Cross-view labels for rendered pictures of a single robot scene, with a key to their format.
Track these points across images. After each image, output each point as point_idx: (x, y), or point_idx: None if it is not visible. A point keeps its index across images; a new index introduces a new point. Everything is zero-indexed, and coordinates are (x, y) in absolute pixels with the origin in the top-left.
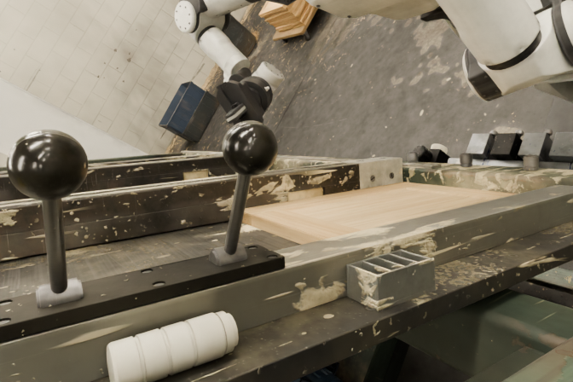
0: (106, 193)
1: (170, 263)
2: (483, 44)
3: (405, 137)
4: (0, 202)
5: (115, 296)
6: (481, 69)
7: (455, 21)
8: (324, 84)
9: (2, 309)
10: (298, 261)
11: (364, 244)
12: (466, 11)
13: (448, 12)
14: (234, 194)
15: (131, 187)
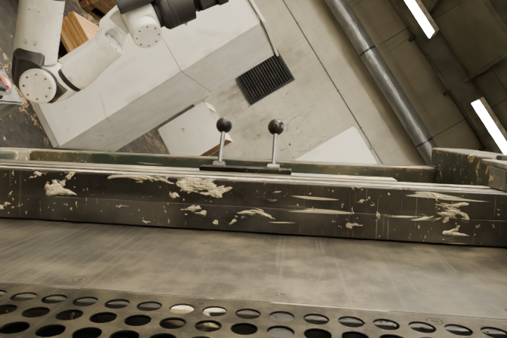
0: (202, 173)
1: (235, 167)
2: (93, 81)
3: None
4: (293, 180)
5: (259, 167)
6: (65, 87)
7: (99, 69)
8: None
9: (287, 169)
10: (195, 168)
11: (163, 167)
12: (107, 67)
13: (104, 64)
14: (224, 139)
15: (165, 174)
